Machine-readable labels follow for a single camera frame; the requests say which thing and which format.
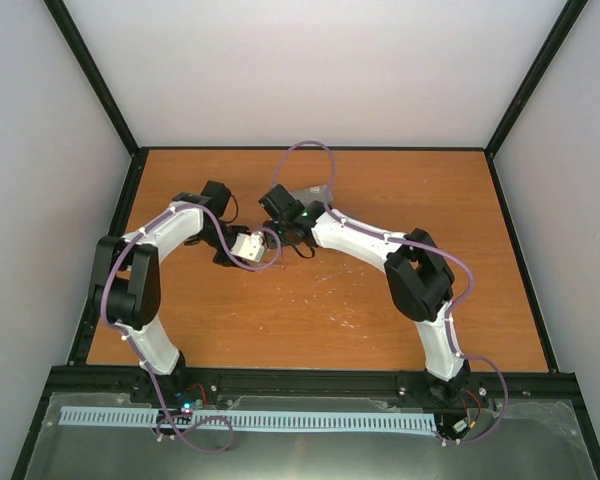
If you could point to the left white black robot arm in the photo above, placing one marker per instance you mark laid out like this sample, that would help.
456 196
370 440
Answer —
125 285

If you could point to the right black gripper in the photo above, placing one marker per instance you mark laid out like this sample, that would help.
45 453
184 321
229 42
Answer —
267 224

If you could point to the right black frame post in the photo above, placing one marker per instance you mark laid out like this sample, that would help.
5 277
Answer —
554 40

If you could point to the left black frame post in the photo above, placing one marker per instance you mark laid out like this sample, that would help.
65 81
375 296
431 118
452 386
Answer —
79 49

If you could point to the black frame post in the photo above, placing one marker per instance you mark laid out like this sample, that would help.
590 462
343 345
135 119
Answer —
79 49
554 40

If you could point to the light blue slotted cable duct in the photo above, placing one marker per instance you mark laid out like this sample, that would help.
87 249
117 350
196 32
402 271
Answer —
259 421

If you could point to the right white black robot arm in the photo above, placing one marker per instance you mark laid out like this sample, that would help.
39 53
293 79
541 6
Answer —
418 276

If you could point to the grey green-lined glasses case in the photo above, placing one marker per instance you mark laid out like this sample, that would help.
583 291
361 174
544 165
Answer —
306 196

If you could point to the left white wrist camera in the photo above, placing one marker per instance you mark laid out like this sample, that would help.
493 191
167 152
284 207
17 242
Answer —
249 247

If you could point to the red transparent glasses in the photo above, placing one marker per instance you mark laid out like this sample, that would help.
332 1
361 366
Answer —
280 260

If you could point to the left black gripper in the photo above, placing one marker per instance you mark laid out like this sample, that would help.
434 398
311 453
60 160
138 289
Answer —
228 261

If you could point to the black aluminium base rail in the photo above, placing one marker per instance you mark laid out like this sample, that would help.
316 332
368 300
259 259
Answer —
407 389

